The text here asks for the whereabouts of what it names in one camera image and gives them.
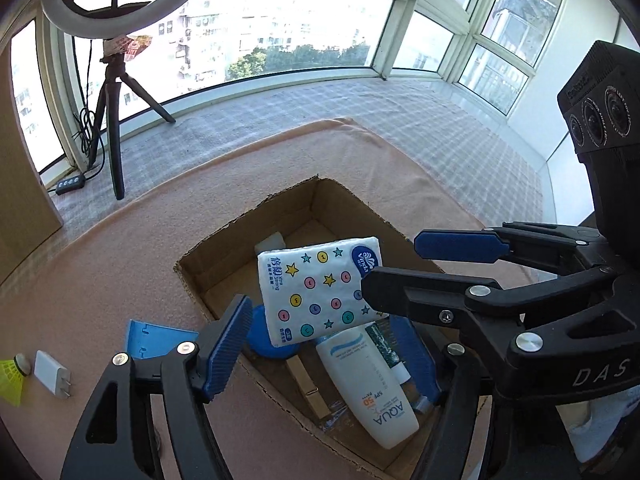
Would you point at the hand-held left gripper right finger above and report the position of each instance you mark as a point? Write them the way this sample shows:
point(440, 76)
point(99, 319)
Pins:
point(420, 365)

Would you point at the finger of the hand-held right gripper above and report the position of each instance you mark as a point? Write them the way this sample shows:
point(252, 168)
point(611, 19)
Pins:
point(415, 292)
point(460, 246)

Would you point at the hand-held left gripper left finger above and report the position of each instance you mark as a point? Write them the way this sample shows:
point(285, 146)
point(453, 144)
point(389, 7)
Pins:
point(227, 345)

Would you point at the blue round case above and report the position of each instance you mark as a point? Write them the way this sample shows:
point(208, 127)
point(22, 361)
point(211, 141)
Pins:
point(260, 335)

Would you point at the green and white tube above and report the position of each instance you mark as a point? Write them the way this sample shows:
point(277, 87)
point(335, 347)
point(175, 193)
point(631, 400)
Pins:
point(385, 350)

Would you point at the white sunscreen bottle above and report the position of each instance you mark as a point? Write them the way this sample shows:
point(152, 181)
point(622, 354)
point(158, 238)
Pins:
point(360, 385)

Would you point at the blue plastic phone stand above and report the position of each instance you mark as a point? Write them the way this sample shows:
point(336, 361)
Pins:
point(160, 337)

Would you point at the wooden clothespin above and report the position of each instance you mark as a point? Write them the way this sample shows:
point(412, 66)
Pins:
point(307, 385)

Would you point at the cardboard box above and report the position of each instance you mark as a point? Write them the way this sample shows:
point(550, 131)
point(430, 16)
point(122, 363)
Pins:
point(240, 255)

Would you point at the white dotted tissue pack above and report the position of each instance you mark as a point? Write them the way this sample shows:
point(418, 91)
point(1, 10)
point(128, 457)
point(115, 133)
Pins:
point(315, 295)

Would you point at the white charger plug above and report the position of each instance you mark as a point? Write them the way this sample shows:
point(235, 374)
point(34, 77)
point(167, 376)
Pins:
point(50, 370)

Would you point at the yellow shuttlecock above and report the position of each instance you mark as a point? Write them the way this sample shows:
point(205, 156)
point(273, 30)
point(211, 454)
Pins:
point(10, 375)

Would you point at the person's right hand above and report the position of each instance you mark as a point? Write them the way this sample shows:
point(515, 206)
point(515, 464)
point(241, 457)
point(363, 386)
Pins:
point(605, 425)

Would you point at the black tripod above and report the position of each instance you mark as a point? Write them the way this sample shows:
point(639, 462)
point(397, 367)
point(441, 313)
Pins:
point(116, 160)

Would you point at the large wooden board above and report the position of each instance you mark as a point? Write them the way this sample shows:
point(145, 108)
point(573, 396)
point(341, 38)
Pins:
point(20, 185)

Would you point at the orange wrapper on tripod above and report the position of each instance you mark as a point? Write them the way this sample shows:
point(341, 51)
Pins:
point(132, 47)

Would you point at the white window frame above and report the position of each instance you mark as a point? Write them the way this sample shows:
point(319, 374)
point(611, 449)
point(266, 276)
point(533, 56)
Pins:
point(400, 35)

